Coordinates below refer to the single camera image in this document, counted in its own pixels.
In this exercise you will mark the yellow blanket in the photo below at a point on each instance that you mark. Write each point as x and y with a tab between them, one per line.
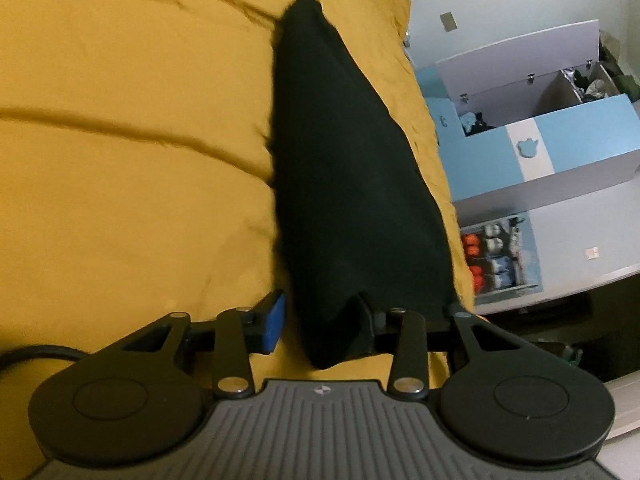
125	185

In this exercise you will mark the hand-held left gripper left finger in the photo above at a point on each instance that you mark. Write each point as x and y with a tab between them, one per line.
272	320

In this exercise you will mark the blue and white toy chest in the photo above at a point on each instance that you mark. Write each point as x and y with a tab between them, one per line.
575	130

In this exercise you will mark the orange toy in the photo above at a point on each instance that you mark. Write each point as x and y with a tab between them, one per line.
477	279
470	246

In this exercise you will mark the pile of clothes in chest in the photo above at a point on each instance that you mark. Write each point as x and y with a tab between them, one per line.
607	70

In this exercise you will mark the grey wall switch plate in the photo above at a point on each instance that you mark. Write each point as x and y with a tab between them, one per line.
448	21

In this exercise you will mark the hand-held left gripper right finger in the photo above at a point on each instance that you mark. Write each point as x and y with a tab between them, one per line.
382	326

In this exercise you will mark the black cloth garment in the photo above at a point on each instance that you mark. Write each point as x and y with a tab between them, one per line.
340	185

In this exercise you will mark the dark clothes in chest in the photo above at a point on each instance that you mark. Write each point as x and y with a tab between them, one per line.
477	122

